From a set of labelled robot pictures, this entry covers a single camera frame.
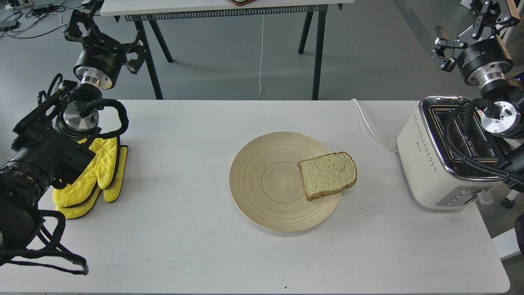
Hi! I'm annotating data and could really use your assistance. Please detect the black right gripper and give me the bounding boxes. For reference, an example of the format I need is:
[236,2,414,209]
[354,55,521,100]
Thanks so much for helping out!
[431,0,521,86]

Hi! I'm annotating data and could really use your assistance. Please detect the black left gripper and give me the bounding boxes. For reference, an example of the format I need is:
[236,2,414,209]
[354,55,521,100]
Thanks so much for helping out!
[64,9,149,90]

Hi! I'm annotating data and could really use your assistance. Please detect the slice of brown bread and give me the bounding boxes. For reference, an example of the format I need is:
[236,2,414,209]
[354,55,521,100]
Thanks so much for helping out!
[298,152,357,201]

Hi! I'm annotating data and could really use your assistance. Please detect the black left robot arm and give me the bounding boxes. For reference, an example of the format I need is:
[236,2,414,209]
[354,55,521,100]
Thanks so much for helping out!
[1,0,148,276]

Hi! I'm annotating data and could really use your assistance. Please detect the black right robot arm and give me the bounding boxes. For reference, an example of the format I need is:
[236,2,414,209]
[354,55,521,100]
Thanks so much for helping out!
[431,0,523,192]

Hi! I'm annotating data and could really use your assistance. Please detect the cream white toaster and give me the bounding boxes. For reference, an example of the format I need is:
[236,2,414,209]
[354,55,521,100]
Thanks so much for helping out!
[397,96,501,211]

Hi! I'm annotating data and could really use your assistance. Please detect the white background table black legs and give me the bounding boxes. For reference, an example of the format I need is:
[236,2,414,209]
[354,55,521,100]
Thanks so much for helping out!
[101,0,352,100]

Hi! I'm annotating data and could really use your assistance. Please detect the upper yellow oven mitt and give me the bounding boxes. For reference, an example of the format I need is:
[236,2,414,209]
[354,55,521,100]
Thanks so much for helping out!
[52,136,120,209]

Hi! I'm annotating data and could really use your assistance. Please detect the yellow oven mitt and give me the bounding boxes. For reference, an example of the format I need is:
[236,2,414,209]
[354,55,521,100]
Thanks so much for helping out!
[52,136,120,209]
[55,144,129,220]

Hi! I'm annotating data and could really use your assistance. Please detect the lower yellow oven mitt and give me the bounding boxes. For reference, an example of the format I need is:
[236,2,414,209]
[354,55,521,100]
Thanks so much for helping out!
[55,144,129,220]

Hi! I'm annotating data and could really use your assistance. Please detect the round bamboo plate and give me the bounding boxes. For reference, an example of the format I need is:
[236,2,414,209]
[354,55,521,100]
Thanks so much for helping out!
[229,132,341,233]

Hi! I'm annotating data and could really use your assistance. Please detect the black floor cables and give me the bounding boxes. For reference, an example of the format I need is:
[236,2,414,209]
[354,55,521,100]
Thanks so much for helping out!
[0,0,82,40]

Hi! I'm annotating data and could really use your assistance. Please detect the white toaster power cord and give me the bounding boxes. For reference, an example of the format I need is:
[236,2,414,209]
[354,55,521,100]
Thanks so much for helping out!
[351,98,399,154]

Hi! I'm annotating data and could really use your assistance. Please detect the thin white hanging cable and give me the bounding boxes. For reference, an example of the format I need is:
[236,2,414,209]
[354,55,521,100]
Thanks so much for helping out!
[257,15,265,100]

